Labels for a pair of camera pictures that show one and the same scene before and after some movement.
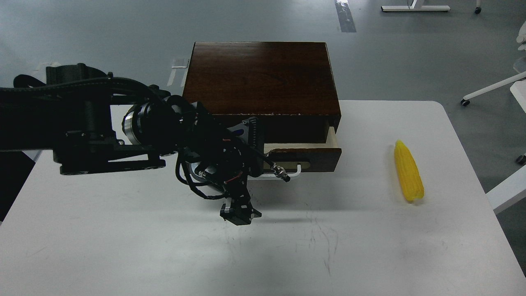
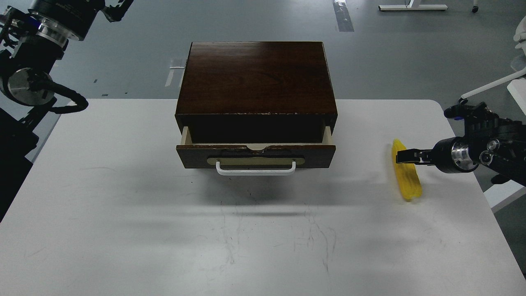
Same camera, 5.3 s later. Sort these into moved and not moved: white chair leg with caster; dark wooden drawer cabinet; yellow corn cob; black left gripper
Moved: black left gripper
Not moved: yellow corn cob; white chair leg with caster; dark wooden drawer cabinet
